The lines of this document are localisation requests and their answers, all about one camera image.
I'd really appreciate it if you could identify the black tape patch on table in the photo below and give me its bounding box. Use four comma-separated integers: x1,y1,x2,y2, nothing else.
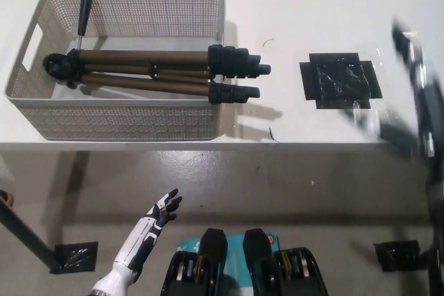
298,51,384,111

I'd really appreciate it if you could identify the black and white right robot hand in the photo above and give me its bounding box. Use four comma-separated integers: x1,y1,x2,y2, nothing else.
338,15,444,176

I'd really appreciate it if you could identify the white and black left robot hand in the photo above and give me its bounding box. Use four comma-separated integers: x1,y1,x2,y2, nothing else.
90,188,184,294

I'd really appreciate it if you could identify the grey perforated rectangular plastic basket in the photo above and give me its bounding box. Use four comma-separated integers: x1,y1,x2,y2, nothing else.
3,0,228,142

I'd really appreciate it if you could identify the small brown round object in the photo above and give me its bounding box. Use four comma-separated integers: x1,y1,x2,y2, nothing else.
0,190,15,209

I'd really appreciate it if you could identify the bronze and black tripod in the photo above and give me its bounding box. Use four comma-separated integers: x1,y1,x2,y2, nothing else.
42,0,273,106

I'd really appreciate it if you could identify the black metal table leg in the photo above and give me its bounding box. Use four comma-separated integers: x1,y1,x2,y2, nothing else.
418,240,438,271
0,198,58,271

